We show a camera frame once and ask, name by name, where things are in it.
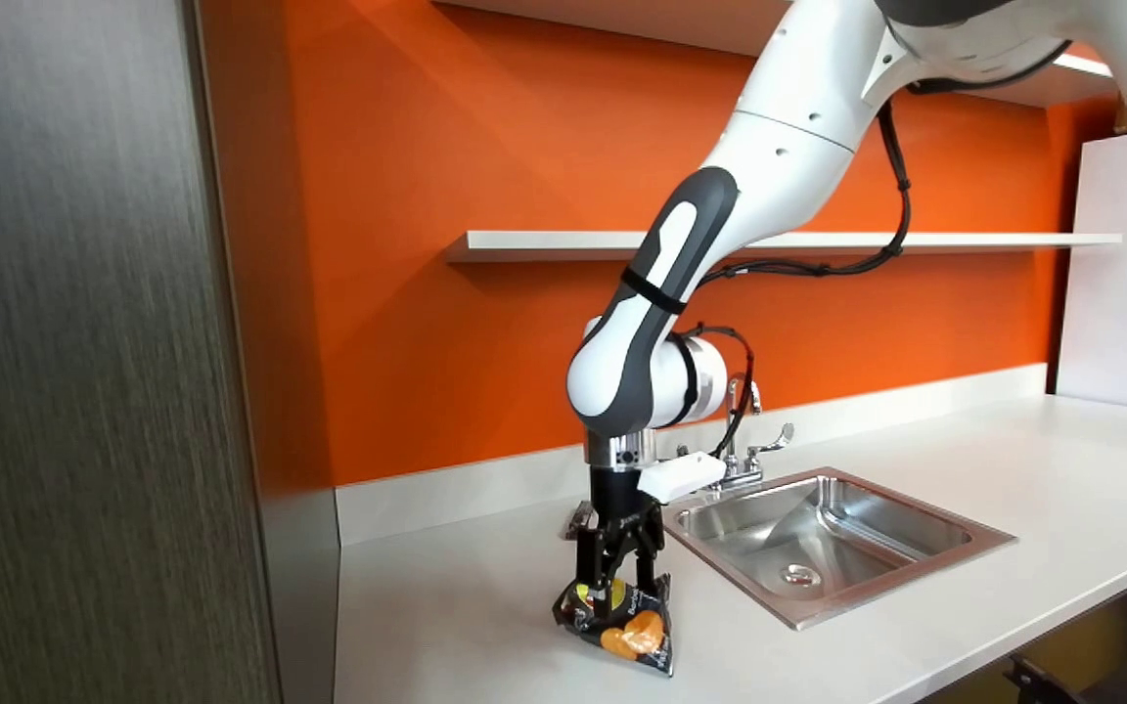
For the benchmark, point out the dark wood cabinet panel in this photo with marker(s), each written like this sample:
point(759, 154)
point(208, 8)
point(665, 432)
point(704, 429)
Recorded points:
point(131, 565)

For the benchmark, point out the white board panel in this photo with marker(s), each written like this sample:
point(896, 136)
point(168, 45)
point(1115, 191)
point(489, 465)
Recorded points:
point(1093, 332)

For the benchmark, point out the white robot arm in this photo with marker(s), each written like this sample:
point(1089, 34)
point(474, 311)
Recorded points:
point(826, 73)

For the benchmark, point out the black Lays chips bag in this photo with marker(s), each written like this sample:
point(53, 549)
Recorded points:
point(627, 628)

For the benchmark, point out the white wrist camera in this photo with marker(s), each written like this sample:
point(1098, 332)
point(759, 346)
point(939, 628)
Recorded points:
point(682, 476)

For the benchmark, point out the white lower wall shelf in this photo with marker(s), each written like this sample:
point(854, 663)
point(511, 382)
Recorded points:
point(798, 246)

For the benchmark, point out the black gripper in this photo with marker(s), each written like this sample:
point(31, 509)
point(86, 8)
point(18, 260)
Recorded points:
point(627, 527)

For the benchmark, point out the stainless steel sink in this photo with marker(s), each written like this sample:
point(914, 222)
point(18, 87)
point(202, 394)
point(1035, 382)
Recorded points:
point(825, 542)

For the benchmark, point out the chrome faucet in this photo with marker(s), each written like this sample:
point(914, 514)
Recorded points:
point(738, 450)

